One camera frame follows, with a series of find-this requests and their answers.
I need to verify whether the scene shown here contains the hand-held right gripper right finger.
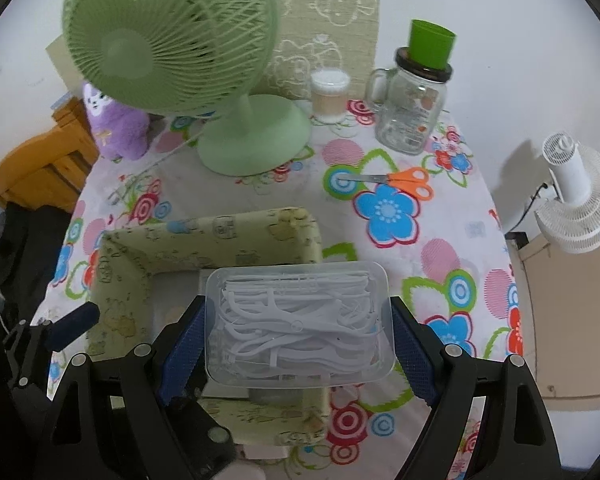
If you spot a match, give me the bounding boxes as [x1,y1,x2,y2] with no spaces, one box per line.
[389,296,563,480]

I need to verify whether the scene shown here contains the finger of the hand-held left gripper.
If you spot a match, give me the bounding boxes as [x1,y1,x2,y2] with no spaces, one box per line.
[167,394,237,478]
[2,302,101,361]

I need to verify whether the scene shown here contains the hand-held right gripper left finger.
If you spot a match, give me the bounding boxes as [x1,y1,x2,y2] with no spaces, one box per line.
[47,294,208,480]

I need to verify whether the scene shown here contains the yellow cartoon printed storage box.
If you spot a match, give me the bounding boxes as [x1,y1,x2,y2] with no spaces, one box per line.
[87,206,331,448]

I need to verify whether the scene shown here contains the clear floss pick box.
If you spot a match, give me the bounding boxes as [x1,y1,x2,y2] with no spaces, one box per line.
[204,260,397,388]

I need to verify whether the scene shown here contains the black cloth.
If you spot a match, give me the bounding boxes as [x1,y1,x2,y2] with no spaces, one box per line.
[0,202,73,341]

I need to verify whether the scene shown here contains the floral tablecloth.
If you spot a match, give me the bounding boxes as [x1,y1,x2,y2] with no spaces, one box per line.
[30,100,523,480]

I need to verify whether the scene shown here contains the wooden chair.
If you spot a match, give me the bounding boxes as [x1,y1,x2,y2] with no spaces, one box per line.
[0,97,101,213]

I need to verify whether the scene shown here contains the beige wooden cabinet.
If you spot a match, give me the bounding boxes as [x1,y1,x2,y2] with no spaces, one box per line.
[517,160,600,461]

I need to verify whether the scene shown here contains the purple plush toy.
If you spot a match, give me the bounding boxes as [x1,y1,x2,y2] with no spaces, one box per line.
[82,80,151,162]

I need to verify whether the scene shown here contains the glass jar mug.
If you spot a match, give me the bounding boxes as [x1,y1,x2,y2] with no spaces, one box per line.
[366,47,453,156]

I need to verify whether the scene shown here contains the clear cotton swab container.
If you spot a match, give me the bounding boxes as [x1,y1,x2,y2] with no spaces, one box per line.
[310,67,352,123]

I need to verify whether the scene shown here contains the green desk fan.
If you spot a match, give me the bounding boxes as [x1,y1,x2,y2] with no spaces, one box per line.
[61,0,312,177]

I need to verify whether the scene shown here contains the green plastic cup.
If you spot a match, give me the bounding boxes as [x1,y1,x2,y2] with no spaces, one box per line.
[407,19,457,68]

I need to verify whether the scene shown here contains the green cartoon printed board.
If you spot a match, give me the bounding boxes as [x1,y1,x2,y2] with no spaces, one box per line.
[45,0,385,111]

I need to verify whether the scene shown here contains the orange handled scissors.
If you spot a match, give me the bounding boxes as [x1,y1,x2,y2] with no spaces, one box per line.
[337,167,433,202]

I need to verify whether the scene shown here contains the black power cable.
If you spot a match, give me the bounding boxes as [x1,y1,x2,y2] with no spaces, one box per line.
[505,182,556,233]

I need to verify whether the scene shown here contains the white wall fan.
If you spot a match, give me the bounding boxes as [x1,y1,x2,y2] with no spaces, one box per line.
[534,132,600,255]

